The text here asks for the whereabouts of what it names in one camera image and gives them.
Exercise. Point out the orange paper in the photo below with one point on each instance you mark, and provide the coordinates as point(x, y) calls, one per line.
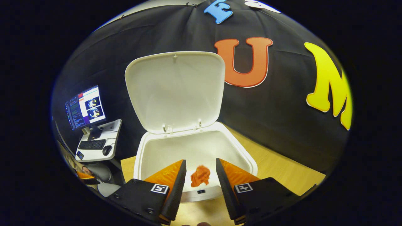
point(200, 176)

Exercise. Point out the black smartphone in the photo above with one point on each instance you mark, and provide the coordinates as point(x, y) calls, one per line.
point(80, 155)

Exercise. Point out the black backdrop cloth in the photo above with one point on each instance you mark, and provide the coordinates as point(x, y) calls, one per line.
point(276, 125)

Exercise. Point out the gray garment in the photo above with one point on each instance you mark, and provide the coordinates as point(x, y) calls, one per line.
point(106, 175)

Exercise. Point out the white side table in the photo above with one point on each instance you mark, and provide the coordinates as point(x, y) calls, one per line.
point(110, 131)

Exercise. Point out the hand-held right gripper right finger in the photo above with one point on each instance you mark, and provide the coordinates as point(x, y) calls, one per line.
point(226, 194)

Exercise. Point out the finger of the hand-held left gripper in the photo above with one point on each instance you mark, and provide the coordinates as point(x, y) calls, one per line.
point(91, 181)

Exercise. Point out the white desktop garbage bin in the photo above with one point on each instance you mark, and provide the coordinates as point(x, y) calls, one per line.
point(176, 94)

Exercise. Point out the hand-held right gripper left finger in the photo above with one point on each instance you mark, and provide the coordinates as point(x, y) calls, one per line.
point(177, 194)

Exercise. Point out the black computer mouse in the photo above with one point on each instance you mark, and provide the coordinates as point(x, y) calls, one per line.
point(107, 150)

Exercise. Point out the wooden desktop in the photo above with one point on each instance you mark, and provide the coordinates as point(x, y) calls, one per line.
point(282, 175)

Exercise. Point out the black keyboard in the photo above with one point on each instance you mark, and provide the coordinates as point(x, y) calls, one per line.
point(92, 144)

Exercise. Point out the computer monitor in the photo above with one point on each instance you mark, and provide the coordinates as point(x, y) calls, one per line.
point(86, 106)

